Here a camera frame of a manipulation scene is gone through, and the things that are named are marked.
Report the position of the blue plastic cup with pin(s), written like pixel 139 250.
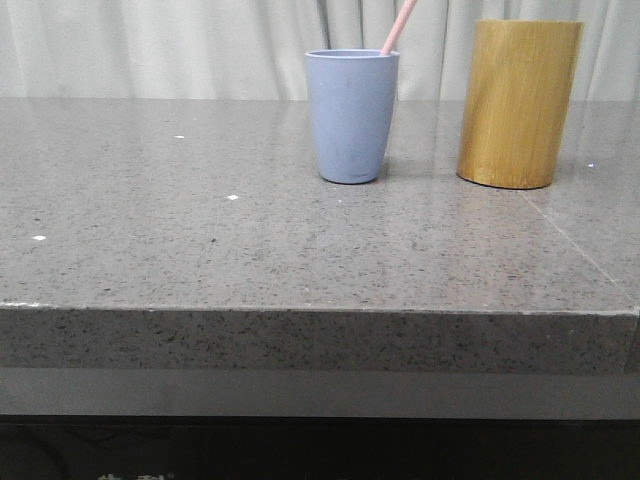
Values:
pixel 351 95

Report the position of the pink chopstick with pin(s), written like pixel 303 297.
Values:
pixel 398 27

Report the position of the bamboo wooden cup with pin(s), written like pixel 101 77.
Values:
pixel 517 100

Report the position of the white grey curtain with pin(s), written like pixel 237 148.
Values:
pixel 253 50

